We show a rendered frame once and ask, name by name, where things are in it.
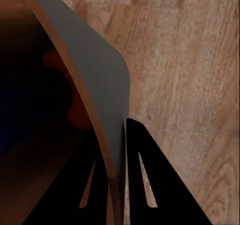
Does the can of soda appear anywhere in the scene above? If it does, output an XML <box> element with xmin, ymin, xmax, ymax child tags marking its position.
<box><xmin>0</xmin><ymin>67</ymin><xmax>71</xmax><ymax>156</ymax></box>
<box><xmin>40</xmin><ymin>42</ymin><xmax>93</xmax><ymax>131</ymax></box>

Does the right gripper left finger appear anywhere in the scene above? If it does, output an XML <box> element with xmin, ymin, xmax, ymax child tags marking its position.
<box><xmin>22</xmin><ymin>126</ymin><xmax>109</xmax><ymax>225</ymax></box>

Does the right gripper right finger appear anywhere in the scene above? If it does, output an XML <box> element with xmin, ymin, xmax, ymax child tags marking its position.
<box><xmin>126</xmin><ymin>116</ymin><xmax>212</xmax><ymax>225</ymax></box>

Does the trash can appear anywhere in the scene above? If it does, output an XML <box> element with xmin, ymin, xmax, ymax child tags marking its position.
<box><xmin>0</xmin><ymin>0</ymin><xmax>131</xmax><ymax>225</ymax></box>

